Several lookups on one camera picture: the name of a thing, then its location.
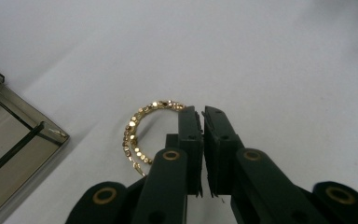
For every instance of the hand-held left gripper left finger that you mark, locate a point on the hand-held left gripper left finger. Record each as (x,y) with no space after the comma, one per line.
(191,146)

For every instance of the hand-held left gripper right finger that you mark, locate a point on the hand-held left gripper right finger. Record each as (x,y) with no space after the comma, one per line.
(219,149)

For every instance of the smoky clear drawer box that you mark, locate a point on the smoky clear drawer box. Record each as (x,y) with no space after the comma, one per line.
(12,105)

